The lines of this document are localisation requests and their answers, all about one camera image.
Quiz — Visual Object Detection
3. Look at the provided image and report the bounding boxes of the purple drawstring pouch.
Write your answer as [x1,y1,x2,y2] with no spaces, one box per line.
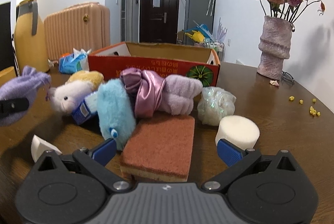
[1,66,51,127]

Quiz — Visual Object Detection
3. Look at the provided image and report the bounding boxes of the blue small carton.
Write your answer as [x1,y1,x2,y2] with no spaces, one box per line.
[71,91,97,125]

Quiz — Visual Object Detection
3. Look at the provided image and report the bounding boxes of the light blue plush toy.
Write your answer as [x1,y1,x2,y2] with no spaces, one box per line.
[97,79,137,151]

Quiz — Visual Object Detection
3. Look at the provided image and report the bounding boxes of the white yellow plush toy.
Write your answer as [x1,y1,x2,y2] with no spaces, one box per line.
[47,70,104,115]

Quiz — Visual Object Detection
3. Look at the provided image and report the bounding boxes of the white round sponge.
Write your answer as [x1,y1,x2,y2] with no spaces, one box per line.
[215,115,260,150]

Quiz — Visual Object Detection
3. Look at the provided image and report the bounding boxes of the yellow ceramic mug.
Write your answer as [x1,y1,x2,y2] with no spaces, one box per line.
[0,66,16,82]

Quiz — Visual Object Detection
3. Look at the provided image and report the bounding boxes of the black paper shopping bag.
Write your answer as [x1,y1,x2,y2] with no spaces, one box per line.
[0,2,14,71]

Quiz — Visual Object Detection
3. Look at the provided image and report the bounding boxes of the small white foam block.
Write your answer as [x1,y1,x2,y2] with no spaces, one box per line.
[30,135,62,162]

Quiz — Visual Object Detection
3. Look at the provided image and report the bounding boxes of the white mesh bath puff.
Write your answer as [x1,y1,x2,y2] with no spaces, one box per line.
[197,87,237,126]

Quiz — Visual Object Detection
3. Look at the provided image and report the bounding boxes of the yellow thermos jug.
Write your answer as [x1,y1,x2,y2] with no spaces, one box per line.
[14,0,50,72]

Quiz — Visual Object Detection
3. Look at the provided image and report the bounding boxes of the red layered sponge block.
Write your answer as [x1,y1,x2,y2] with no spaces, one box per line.
[119,112,195,182]

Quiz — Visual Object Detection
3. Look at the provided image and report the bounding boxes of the blue tissue pack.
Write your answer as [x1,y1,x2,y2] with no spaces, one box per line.
[58,48,92,74]

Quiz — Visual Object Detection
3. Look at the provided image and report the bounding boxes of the fallen pink petal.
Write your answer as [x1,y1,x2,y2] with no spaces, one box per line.
[269,80,280,87]

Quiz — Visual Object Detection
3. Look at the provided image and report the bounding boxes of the pink satin scrunchie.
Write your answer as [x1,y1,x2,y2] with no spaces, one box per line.
[120,67,166,118]

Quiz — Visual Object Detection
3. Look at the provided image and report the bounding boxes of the yellow crumbs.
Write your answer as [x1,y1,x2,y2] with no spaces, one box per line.
[288,96,321,117]

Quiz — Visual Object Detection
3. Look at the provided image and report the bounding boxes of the lilac fluffy headband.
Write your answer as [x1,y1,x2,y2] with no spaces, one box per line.
[158,75,203,115]

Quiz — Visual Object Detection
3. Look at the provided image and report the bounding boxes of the black eyeglasses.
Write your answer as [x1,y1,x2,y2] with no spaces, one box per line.
[281,71,294,84]

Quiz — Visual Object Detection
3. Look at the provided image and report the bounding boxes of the pink ribbed suitcase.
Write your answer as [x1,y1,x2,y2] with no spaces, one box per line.
[44,2,110,60]

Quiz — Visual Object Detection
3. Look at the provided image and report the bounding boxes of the pink textured vase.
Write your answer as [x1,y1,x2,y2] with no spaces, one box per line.
[257,15,295,80]

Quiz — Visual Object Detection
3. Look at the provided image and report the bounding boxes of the red cardboard box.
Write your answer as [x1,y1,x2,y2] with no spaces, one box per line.
[88,42,220,87]

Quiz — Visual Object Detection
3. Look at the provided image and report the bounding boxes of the yellow blue clutter pile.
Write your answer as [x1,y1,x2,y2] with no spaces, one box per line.
[177,22,215,45]

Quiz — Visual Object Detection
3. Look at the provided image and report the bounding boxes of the grey refrigerator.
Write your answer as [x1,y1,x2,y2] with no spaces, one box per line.
[184,0,215,33]

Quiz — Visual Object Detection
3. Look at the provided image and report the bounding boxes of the dark entrance door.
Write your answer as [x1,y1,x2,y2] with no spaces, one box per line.
[139,0,180,44]

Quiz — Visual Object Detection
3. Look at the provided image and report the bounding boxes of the small wire trolley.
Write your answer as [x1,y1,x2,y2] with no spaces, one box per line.
[203,39,225,62]

